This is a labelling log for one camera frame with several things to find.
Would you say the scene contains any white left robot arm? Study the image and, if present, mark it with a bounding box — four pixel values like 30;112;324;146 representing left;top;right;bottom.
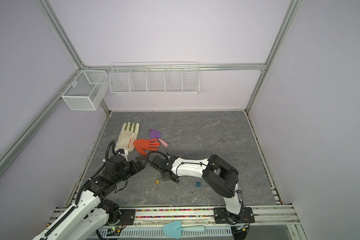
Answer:
35;141;147;240

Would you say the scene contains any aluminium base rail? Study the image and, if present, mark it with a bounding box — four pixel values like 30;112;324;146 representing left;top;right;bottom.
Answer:
49;204;301;227

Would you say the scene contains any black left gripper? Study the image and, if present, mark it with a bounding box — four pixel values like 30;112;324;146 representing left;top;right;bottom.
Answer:
114;156;148;185

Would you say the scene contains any white wire shelf basket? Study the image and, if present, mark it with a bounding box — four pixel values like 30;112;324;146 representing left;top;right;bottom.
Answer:
109;62;200;95

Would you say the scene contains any teal garden trowel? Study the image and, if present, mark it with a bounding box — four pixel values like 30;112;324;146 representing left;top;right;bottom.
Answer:
163;221;206;239

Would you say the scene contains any cream and green work glove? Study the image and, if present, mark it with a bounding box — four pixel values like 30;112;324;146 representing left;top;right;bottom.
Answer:
115;122;140;153

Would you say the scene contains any white mesh box basket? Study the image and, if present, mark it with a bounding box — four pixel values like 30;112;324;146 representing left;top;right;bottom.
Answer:
62;70;110;111

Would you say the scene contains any red rubber glove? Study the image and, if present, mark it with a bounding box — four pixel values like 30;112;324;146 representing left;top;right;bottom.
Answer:
130;138;161;157

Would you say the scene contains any white slotted cable duct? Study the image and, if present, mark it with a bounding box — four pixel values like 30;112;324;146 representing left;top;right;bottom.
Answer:
88;226;233;240

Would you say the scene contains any purple garden trowel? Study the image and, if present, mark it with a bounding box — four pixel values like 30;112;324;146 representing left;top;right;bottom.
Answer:
149;129;169;148

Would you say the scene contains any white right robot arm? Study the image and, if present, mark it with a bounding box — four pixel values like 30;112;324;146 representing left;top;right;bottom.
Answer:
146;151;251;225

